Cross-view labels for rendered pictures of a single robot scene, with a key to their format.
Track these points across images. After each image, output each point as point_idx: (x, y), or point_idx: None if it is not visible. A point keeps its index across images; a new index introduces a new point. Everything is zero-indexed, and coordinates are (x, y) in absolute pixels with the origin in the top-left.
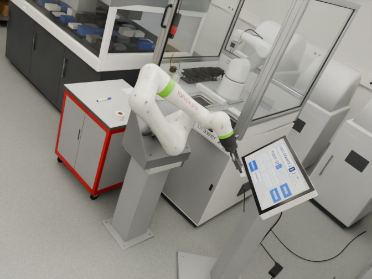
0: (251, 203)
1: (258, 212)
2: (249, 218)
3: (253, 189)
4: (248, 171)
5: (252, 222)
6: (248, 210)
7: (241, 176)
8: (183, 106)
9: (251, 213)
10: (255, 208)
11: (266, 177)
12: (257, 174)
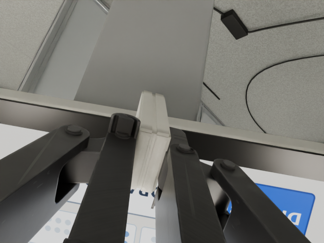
0: (183, 49)
1: (96, 57)
2: (143, 13)
3: (30, 118)
4: (227, 158)
5: (110, 16)
6: (182, 26)
7: (140, 100)
8: None
9: (147, 29)
10: (132, 54)
11: (61, 230)
12: (144, 197)
